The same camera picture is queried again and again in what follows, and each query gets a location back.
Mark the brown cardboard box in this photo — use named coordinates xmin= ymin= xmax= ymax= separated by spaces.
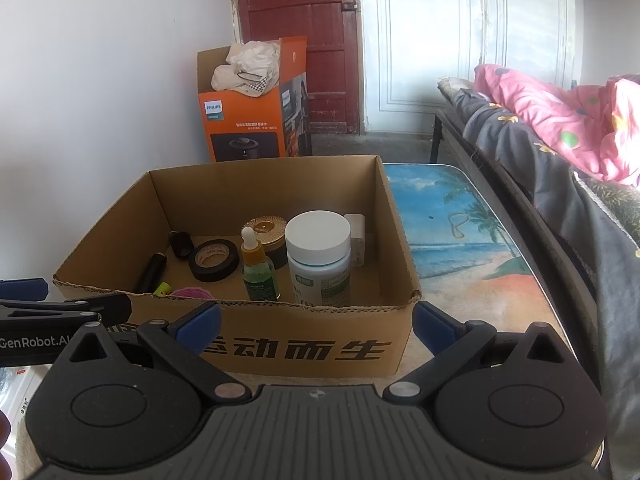
xmin=52 ymin=154 xmax=422 ymax=378

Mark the black tape roll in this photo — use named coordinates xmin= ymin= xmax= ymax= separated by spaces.
xmin=189 ymin=240 xmax=242 ymax=282

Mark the beige cloth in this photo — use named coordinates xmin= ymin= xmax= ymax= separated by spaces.
xmin=211 ymin=40 xmax=281 ymax=97

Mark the dark bed frame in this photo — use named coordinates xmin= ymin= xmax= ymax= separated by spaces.
xmin=430 ymin=110 xmax=598 ymax=351

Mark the gold round tin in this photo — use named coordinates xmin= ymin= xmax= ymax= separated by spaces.
xmin=241 ymin=215 xmax=290 ymax=270

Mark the small black cylinder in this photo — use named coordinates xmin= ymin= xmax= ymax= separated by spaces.
xmin=168 ymin=230 xmax=195 ymax=260

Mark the grey blanket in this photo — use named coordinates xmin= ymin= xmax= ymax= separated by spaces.
xmin=437 ymin=77 xmax=640 ymax=480

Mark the orange appliance carton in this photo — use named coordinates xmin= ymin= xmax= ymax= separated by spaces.
xmin=196 ymin=36 xmax=313 ymax=163

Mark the white charger plug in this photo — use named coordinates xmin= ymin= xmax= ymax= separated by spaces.
xmin=344 ymin=213 xmax=366 ymax=267

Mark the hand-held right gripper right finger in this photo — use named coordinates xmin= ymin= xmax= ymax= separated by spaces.
xmin=384 ymin=301 xmax=571 ymax=401

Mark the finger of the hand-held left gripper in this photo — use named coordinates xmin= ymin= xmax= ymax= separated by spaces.
xmin=0 ymin=294 xmax=132 ymax=331
xmin=0 ymin=278 xmax=49 ymax=302

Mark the white appliance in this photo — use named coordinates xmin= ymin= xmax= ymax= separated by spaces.
xmin=0 ymin=365 xmax=51 ymax=411

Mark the red wooden door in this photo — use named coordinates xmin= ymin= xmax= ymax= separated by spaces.
xmin=235 ymin=0 xmax=363 ymax=136

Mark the pink patterned quilt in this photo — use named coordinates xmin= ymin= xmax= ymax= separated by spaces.
xmin=474 ymin=64 xmax=640 ymax=186

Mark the green dropper bottle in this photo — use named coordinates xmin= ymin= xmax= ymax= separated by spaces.
xmin=241 ymin=226 xmax=277 ymax=302

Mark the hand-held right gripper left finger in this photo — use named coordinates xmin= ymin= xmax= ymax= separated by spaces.
xmin=67 ymin=302 xmax=252 ymax=402

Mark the white pill bottle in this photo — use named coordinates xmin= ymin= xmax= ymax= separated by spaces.
xmin=285 ymin=211 xmax=352 ymax=307

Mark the white panelled door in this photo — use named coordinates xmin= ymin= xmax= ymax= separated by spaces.
xmin=357 ymin=0 xmax=576 ymax=136

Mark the black lipstick tube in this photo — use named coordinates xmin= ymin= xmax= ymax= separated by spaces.
xmin=134 ymin=253 xmax=167 ymax=294

